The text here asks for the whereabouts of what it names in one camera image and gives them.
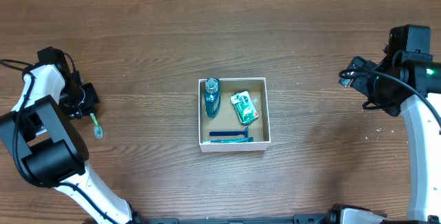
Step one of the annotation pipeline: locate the green white toothbrush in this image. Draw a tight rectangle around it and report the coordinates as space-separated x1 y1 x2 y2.
90 113 103 139

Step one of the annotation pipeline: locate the blue mouthwash bottle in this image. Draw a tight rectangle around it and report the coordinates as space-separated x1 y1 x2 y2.
204 77 221 119

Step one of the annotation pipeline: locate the toothpaste tube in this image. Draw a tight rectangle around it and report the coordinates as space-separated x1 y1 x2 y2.
203 137 254 144

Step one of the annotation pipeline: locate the blue razor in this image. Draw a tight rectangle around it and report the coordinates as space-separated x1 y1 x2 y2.
209 126 249 138

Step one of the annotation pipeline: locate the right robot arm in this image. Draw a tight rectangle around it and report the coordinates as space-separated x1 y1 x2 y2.
338 24 440 223

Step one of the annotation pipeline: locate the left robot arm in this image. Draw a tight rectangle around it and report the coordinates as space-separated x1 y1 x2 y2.
1 46 145 223

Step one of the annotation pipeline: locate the white cardboard box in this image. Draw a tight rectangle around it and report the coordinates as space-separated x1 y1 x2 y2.
198 77 271 152

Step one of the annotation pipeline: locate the right black cable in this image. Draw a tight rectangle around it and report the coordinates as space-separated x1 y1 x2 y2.
338 50 441 125

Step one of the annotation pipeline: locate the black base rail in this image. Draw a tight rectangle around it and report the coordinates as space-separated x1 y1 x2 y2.
145 214 325 224

